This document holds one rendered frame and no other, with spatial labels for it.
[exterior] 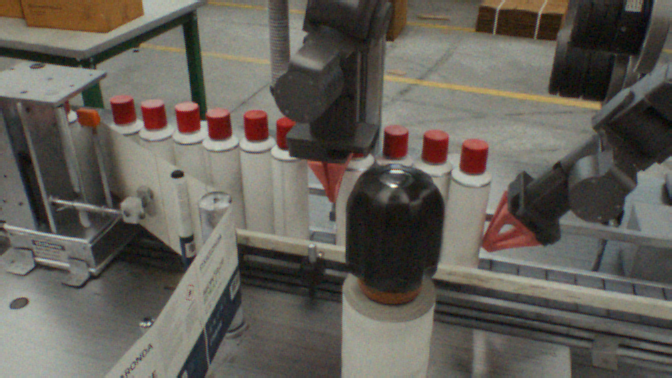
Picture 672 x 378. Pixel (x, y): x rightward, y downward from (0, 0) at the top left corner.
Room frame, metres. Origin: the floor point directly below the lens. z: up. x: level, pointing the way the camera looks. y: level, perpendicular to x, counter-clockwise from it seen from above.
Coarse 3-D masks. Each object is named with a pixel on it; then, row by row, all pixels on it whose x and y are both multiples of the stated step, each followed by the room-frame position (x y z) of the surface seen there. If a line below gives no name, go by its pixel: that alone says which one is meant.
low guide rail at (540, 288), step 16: (256, 240) 0.72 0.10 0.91; (272, 240) 0.71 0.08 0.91; (288, 240) 0.71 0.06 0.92; (304, 240) 0.71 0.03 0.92; (336, 256) 0.69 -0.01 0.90; (448, 272) 0.64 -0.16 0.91; (464, 272) 0.64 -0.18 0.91; (480, 272) 0.64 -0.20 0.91; (496, 272) 0.64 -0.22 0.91; (496, 288) 0.63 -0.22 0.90; (512, 288) 0.62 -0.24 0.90; (528, 288) 0.61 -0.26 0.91; (544, 288) 0.61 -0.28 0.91; (560, 288) 0.60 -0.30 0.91; (576, 288) 0.60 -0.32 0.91; (592, 304) 0.59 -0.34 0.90; (608, 304) 0.59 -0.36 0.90; (624, 304) 0.58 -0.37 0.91; (640, 304) 0.58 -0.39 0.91; (656, 304) 0.57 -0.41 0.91
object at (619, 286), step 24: (312, 240) 0.76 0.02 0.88; (336, 264) 0.70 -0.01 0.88; (480, 264) 0.70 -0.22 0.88; (504, 264) 0.70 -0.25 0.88; (456, 288) 0.65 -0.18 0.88; (480, 288) 0.65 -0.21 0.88; (600, 288) 0.65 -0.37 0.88; (624, 288) 0.64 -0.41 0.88; (648, 288) 0.64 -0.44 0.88; (576, 312) 0.60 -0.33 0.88; (600, 312) 0.60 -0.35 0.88; (624, 312) 0.60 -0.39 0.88
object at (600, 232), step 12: (312, 192) 0.78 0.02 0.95; (324, 192) 0.77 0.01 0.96; (564, 228) 0.68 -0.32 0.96; (576, 228) 0.68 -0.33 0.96; (588, 228) 0.67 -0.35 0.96; (600, 228) 0.67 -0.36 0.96; (612, 228) 0.67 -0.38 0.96; (612, 240) 0.66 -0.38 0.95; (624, 240) 0.66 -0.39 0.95; (636, 240) 0.65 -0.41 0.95; (648, 240) 0.65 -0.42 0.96; (660, 240) 0.65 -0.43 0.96
